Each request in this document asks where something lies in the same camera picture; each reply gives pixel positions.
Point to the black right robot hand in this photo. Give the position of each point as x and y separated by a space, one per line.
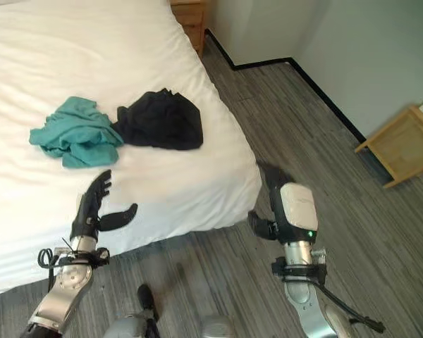
292 211

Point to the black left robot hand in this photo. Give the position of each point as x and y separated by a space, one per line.
89 211

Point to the white bed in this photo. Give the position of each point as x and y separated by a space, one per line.
74 105

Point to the teal crumpled garment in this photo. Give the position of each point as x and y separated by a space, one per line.
79 135

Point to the black crumpled garment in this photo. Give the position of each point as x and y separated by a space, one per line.
160 121

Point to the silver robot legs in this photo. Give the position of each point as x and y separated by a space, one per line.
151 317

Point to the low wooden stool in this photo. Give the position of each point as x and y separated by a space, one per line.
400 146

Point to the black baseboard strip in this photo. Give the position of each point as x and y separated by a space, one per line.
285 77

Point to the wooden nightstand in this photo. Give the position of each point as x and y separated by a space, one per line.
190 23

